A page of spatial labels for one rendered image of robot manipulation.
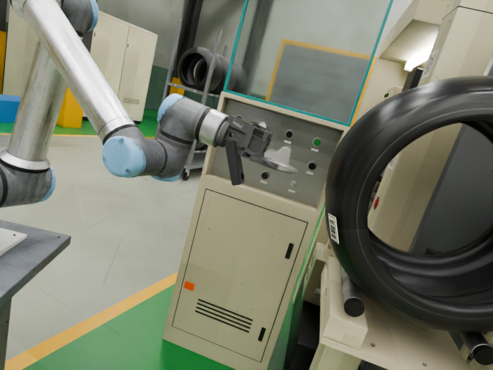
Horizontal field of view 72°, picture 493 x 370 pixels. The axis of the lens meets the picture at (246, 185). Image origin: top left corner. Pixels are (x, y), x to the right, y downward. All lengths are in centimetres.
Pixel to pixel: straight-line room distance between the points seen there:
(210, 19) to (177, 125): 1151
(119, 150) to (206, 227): 87
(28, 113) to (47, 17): 35
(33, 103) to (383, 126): 100
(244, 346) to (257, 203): 71
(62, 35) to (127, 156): 35
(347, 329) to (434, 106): 51
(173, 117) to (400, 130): 52
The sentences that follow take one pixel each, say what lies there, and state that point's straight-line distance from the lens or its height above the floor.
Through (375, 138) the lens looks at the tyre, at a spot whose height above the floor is 127.
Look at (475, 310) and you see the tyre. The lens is 88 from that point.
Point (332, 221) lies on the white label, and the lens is 77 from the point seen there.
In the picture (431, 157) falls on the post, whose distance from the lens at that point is 114.
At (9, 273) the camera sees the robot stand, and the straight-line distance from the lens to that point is 127.
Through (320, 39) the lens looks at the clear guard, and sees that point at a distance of 147.
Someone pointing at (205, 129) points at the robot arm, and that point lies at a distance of 85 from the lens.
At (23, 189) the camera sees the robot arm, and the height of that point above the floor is 80.
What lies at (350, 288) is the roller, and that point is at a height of 92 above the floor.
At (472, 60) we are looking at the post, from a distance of 117.
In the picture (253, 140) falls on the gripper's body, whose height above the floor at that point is 118.
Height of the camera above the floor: 128
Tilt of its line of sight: 14 degrees down
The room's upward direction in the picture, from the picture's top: 16 degrees clockwise
